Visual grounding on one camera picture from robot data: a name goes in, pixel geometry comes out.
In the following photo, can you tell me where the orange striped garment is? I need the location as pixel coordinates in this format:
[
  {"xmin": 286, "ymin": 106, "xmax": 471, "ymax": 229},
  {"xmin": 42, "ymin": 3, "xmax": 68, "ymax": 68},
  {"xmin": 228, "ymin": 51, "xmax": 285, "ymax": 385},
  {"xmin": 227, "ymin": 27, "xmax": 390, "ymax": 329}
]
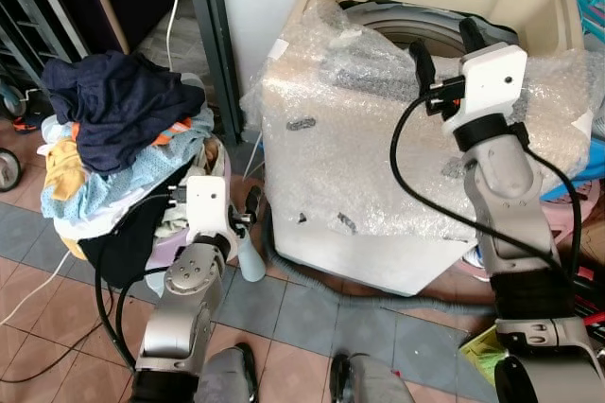
[{"xmin": 147, "ymin": 117, "xmax": 197, "ymax": 146}]

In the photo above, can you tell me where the navy blue garment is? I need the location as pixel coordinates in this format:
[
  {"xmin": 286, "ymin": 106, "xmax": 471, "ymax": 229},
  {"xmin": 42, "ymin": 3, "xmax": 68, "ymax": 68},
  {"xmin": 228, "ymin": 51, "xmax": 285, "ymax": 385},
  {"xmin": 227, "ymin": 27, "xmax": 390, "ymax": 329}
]
[{"xmin": 43, "ymin": 51, "xmax": 206, "ymax": 174}]

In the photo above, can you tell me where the lilac plastic laundry basket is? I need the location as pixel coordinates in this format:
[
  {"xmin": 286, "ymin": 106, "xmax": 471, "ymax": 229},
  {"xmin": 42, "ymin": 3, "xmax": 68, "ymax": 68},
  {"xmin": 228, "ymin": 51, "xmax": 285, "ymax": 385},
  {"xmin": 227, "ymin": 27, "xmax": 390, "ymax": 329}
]
[{"xmin": 43, "ymin": 133, "xmax": 261, "ymax": 281}]

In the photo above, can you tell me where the white hanging cable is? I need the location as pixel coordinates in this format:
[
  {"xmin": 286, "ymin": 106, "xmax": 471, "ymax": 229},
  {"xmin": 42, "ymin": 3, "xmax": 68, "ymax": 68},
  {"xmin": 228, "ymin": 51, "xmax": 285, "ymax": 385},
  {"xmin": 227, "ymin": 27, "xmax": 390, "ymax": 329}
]
[{"xmin": 166, "ymin": 0, "xmax": 182, "ymax": 69}]

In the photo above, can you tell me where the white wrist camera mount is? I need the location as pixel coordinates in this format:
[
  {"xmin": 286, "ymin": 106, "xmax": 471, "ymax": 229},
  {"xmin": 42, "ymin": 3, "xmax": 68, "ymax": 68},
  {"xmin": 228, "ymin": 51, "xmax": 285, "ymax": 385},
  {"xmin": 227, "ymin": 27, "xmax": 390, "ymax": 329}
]
[
  {"xmin": 185, "ymin": 176, "xmax": 233, "ymax": 239},
  {"xmin": 440, "ymin": 44, "xmax": 527, "ymax": 134}
]

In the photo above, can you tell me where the pale blue plastic stool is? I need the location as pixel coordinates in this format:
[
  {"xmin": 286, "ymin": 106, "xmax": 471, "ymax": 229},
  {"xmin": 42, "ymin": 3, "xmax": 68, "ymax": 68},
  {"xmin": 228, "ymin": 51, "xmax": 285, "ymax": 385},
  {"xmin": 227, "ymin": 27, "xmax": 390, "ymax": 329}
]
[{"xmin": 235, "ymin": 221, "xmax": 268, "ymax": 284}]

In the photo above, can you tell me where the black cart wheel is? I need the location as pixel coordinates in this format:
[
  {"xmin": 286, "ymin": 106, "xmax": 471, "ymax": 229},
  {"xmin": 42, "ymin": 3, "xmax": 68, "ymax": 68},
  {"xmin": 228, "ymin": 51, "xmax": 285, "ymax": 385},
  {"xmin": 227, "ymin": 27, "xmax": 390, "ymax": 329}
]
[{"xmin": 0, "ymin": 148, "xmax": 23, "ymax": 192}]

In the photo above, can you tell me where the grey metal rack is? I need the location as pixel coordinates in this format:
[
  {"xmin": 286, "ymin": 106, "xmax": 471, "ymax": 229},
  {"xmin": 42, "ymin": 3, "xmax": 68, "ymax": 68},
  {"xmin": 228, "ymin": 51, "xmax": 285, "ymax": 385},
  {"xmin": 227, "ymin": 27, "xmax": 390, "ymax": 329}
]
[{"xmin": 0, "ymin": 0, "xmax": 86, "ymax": 92}]

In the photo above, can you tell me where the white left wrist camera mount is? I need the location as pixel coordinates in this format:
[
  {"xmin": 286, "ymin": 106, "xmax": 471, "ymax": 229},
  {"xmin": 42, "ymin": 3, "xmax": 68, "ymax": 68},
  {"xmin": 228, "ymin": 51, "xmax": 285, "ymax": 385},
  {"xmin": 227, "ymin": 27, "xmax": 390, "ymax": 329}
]
[{"xmin": 185, "ymin": 176, "xmax": 233, "ymax": 239}]

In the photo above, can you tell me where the yellow cloth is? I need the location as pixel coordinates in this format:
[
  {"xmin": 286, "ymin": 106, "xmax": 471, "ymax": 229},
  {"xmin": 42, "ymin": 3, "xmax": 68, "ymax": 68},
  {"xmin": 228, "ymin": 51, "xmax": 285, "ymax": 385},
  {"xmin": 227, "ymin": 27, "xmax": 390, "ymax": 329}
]
[{"xmin": 43, "ymin": 138, "xmax": 88, "ymax": 202}]

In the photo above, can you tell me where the black garment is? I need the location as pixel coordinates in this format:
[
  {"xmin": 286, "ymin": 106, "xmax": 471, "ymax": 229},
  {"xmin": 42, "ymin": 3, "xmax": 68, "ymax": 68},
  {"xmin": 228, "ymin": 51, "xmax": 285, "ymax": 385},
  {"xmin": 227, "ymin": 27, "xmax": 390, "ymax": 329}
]
[{"xmin": 80, "ymin": 171, "xmax": 190, "ymax": 289}]

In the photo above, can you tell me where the pink plastic basket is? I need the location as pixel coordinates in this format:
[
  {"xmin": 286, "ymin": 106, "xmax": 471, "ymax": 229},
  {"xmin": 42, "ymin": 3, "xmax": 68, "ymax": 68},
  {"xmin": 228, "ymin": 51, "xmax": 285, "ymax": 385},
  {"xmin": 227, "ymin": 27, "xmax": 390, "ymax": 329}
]
[{"xmin": 539, "ymin": 181, "xmax": 605, "ymax": 249}]

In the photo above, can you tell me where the black plastic tray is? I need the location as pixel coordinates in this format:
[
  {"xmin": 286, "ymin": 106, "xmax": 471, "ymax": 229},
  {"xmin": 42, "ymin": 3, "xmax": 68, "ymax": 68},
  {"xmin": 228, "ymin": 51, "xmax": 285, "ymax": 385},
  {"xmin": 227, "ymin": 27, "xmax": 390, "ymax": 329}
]
[{"xmin": 572, "ymin": 261, "xmax": 605, "ymax": 330}]

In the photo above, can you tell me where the light blue patterned garment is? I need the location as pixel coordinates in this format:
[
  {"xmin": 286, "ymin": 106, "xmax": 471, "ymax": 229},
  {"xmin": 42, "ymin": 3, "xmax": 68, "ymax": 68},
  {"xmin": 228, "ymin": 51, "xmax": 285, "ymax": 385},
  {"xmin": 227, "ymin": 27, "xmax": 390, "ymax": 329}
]
[{"xmin": 43, "ymin": 110, "xmax": 216, "ymax": 225}]

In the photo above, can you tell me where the grey robot left leg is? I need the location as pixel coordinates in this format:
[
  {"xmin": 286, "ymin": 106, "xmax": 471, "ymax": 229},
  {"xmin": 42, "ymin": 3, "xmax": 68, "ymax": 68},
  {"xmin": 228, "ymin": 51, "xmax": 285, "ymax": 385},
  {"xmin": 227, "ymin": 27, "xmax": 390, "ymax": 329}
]
[{"xmin": 194, "ymin": 343, "xmax": 259, "ymax": 403}]

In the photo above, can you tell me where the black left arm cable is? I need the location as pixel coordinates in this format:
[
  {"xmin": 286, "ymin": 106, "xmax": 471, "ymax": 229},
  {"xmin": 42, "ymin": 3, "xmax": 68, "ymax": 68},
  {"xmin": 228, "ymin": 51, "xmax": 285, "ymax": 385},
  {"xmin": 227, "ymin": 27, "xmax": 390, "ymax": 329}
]
[{"xmin": 93, "ymin": 190, "xmax": 190, "ymax": 371}]

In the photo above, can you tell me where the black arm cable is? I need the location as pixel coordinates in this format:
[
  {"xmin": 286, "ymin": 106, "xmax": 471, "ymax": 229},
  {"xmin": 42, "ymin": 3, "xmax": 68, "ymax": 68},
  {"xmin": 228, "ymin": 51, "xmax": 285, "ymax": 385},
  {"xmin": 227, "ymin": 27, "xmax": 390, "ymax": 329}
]
[
  {"xmin": 389, "ymin": 91, "xmax": 568, "ymax": 276},
  {"xmin": 515, "ymin": 133, "xmax": 583, "ymax": 276},
  {"xmin": 93, "ymin": 190, "xmax": 190, "ymax": 371}
]

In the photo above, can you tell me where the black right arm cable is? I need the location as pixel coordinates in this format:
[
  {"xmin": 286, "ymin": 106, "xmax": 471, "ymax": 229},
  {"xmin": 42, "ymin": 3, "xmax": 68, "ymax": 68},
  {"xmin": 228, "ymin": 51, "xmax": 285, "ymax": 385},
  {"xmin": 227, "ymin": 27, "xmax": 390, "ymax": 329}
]
[
  {"xmin": 389, "ymin": 91, "xmax": 568, "ymax": 276},
  {"xmin": 515, "ymin": 133, "xmax": 583, "ymax": 276}
]

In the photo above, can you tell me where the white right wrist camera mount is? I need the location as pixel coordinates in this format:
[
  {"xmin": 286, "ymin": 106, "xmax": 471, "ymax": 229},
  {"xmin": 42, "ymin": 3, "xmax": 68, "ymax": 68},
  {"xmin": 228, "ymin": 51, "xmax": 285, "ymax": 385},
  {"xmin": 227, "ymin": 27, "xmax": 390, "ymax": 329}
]
[{"xmin": 440, "ymin": 44, "xmax": 527, "ymax": 134}]

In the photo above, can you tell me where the grey metal door frame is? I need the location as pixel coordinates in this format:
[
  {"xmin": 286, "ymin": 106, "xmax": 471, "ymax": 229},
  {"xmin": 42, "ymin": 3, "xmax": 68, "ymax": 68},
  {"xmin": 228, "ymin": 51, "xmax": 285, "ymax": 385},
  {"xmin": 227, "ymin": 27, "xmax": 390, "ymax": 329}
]
[{"xmin": 180, "ymin": 0, "xmax": 249, "ymax": 145}]

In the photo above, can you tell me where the yellow-green dustpan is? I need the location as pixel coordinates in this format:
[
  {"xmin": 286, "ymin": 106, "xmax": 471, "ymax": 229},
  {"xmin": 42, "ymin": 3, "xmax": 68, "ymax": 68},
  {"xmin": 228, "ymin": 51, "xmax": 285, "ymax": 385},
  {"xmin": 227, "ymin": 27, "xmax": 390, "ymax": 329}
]
[{"xmin": 459, "ymin": 323, "xmax": 512, "ymax": 386}]

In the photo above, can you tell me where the grey robot leg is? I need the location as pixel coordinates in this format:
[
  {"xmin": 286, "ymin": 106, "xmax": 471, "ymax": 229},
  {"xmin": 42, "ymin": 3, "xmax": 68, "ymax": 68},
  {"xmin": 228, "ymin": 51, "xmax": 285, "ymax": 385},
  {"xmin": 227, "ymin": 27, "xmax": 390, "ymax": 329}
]
[
  {"xmin": 330, "ymin": 353, "xmax": 419, "ymax": 403},
  {"xmin": 194, "ymin": 343, "xmax": 259, "ymax": 403}
]

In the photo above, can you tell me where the beige top-load washing machine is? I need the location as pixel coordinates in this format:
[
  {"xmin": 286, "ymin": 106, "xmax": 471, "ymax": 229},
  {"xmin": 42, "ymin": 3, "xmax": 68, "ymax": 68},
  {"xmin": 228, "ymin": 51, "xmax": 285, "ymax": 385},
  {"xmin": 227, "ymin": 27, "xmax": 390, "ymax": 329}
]
[{"xmin": 251, "ymin": 0, "xmax": 592, "ymax": 296}]

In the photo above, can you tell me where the clear bubble wrap sheet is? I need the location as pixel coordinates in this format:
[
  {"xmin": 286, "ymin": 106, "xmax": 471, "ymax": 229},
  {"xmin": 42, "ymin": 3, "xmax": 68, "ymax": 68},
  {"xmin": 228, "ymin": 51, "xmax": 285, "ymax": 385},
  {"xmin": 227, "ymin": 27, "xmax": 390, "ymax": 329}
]
[{"xmin": 241, "ymin": 1, "xmax": 605, "ymax": 239}]

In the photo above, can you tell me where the blue plastic basin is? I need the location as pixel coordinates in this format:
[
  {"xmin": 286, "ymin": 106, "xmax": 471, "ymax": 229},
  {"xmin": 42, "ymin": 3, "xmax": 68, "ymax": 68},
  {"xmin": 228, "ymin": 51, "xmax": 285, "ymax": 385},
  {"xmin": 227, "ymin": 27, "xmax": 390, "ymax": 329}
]
[{"xmin": 544, "ymin": 138, "xmax": 605, "ymax": 202}]

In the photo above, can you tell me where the white floor cable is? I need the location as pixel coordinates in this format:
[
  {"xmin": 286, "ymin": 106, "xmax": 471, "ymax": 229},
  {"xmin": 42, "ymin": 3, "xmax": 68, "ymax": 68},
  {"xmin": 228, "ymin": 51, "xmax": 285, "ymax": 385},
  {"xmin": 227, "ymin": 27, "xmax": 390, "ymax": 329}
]
[{"xmin": 0, "ymin": 247, "xmax": 73, "ymax": 328}]

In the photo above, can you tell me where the grey robot right leg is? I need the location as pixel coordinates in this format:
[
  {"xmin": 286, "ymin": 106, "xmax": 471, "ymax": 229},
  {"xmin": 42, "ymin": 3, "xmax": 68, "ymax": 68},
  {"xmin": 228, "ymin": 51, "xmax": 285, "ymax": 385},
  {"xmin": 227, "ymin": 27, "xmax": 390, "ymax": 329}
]
[{"xmin": 330, "ymin": 353, "xmax": 419, "ymax": 403}]

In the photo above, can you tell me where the steel washer drum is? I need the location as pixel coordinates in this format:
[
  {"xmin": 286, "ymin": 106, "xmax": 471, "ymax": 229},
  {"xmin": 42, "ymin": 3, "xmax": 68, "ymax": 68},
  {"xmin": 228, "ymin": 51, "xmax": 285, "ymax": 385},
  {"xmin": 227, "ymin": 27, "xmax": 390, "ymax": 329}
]
[{"xmin": 345, "ymin": 1, "xmax": 516, "ymax": 60}]

